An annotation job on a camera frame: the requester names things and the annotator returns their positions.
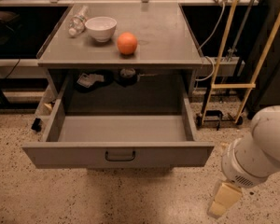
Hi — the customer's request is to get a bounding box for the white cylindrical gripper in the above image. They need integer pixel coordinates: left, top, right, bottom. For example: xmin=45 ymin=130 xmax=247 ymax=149
xmin=207 ymin=140 xmax=267 ymax=218

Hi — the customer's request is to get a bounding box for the grey top drawer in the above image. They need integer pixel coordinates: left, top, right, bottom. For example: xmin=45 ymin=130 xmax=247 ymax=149
xmin=21 ymin=73 xmax=215 ymax=170

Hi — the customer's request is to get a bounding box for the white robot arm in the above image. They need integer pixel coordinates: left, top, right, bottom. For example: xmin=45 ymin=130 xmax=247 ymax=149
xmin=207 ymin=105 xmax=280 ymax=218

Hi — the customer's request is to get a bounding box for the grey metal drawer cabinet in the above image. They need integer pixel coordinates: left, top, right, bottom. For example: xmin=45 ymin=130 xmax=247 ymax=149
xmin=39 ymin=2 xmax=202 ymax=100

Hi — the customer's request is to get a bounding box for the orange fruit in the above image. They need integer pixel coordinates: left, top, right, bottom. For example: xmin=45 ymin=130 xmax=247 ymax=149
xmin=117 ymin=32 xmax=138 ymax=55

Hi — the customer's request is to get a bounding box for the black caster wheel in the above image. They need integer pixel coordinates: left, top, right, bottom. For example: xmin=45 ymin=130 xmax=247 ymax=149
xmin=31 ymin=118 xmax=41 ymax=133

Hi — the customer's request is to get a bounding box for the white ceramic bowl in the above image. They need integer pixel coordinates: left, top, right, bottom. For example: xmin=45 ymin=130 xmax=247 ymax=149
xmin=85 ymin=17 xmax=117 ymax=42

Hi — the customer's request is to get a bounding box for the clear plastic water bottle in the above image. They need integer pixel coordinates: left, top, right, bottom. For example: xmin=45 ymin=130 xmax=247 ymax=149
xmin=68 ymin=6 xmax=88 ymax=37

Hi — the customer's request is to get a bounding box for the yellow hand truck frame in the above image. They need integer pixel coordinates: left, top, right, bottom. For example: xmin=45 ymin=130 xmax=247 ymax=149
xmin=195 ymin=0 xmax=280 ymax=130

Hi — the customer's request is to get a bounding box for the white cable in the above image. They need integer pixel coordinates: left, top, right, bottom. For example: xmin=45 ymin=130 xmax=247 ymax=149
xmin=194 ymin=2 xmax=227 ymax=82

